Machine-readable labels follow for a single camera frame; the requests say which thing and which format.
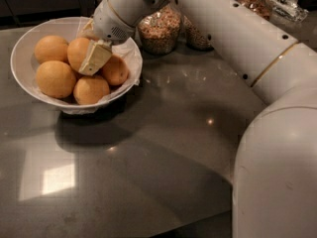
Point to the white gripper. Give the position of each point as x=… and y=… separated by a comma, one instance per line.
x=109, y=23

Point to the orange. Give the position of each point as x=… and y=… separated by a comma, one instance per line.
x=115, y=71
x=77, y=55
x=90, y=89
x=51, y=48
x=55, y=79

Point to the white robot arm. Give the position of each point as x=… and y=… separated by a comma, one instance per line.
x=275, y=173

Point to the clear plastic bowl liner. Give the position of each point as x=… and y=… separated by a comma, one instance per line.
x=128, y=52

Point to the white bowl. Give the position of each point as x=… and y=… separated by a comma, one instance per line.
x=24, y=64

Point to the glass jar mixed cereal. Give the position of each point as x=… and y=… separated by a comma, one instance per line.
x=159, y=31

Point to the glass jar dark grain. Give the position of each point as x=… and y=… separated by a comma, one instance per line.
x=256, y=4

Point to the clear plastic bag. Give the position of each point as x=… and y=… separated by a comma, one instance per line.
x=288, y=9

